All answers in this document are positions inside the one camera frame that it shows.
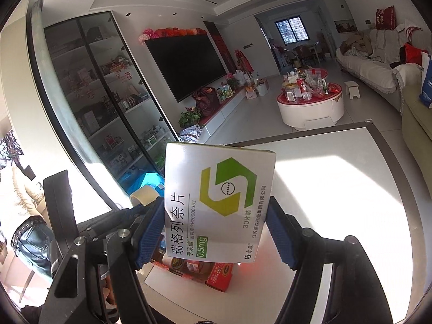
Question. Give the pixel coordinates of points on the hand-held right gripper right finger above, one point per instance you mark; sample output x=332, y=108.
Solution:
x=280, y=239

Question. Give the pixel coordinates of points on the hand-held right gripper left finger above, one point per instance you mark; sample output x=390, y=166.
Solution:
x=148, y=236

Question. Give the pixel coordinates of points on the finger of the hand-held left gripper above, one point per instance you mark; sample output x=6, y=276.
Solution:
x=138, y=211

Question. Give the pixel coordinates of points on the beige masking tape roll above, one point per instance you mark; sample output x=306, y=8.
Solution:
x=143, y=194

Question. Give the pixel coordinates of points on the brown tape roll gold label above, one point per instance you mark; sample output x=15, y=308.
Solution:
x=184, y=266

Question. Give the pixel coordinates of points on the white box green logo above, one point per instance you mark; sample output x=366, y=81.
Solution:
x=219, y=202

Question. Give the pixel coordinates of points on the blue plastic stool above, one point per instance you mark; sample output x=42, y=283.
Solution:
x=153, y=182

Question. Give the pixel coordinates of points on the person's beige jacket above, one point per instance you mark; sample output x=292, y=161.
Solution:
x=17, y=195

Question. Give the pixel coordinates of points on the person's blue jeans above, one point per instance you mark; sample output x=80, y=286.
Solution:
x=30, y=246

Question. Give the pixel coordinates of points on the small red box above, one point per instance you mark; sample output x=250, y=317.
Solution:
x=219, y=276

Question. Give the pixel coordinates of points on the striped blue cloth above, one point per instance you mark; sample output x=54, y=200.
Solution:
x=190, y=134

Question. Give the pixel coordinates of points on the glass display cabinet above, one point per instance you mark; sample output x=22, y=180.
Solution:
x=101, y=108

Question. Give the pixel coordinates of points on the potted green plant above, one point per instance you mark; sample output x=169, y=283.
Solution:
x=189, y=116

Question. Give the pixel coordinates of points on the white low tv bench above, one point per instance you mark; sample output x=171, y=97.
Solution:
x=219, y=114

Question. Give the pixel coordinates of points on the dark red bag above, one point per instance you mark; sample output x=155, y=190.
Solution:
x=206, y=101

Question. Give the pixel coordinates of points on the round white coffee table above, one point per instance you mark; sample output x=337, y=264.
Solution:
x=310, y=111

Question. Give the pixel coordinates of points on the black television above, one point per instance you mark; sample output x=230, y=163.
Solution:
x=185, y=67

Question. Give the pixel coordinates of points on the group of bottles and packets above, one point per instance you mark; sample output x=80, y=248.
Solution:
x=307, y=86

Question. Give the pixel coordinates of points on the pink potted flowers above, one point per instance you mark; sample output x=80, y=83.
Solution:
x=232, y=79

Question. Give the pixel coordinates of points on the small white stool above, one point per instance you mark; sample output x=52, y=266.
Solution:
x=352, y=90

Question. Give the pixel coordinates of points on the white plastic bag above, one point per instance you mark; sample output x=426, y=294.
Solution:
x=243, y=77

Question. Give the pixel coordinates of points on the row of red paper lanterns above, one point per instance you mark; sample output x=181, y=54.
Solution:
x=172, y=33

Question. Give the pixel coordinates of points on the red hanging decoration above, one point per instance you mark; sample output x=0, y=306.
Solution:
x=243, y=61

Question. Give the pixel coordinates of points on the dining table with chairs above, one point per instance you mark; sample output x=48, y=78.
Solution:
x=303, y=52

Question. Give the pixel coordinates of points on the grey covered sofa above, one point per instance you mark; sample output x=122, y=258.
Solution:
x=368, y=64

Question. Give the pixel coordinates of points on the barred window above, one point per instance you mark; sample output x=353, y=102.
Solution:
x=292, y=31

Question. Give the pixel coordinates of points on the blue white paper bag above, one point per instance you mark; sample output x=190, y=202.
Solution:
x=427, y=84

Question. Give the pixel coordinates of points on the red cushion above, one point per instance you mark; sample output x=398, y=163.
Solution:
x=383, y=18

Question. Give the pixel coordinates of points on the wide wall painting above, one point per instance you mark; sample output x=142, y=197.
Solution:
x=345, y=26

